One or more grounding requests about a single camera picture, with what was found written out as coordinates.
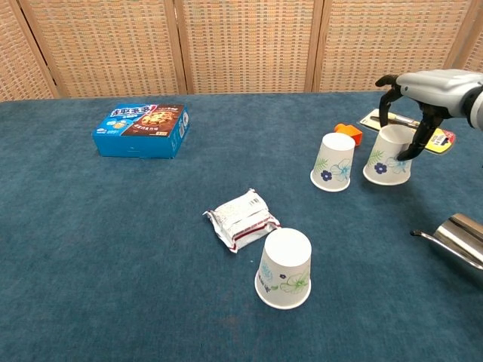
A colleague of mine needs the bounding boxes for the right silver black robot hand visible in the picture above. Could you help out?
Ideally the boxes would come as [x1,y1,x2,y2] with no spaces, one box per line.
[375,69,483,162]

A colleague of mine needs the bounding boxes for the white paper cup blue flowers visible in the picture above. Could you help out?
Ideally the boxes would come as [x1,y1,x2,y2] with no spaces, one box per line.
[309,132,356,193]
[362,124,413,186]

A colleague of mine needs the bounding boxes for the white paper cup green flower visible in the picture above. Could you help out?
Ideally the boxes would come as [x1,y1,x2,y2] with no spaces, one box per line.
[254,227,313,311]

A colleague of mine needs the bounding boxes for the yellow razor blister pack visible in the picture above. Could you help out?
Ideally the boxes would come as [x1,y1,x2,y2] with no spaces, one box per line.
[358,108,457,155]

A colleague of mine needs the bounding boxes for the orange plastic nozzle piece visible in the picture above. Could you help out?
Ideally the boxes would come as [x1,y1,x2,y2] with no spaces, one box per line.
[334,123,364,147]

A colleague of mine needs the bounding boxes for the woven rattan folding screen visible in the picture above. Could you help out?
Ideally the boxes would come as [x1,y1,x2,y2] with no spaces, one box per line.
[0,0,483,102]

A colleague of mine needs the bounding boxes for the white red snack packet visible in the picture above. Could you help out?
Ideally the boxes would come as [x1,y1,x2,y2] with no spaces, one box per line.
[202,188,282,254]

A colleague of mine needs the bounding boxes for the blue chocolate cookie box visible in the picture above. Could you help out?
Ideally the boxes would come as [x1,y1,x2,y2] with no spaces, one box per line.
[91,103,191,160]

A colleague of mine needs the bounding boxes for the blue felt table cover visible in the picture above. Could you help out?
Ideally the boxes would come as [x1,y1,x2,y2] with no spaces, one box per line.
[0,88,483,362]

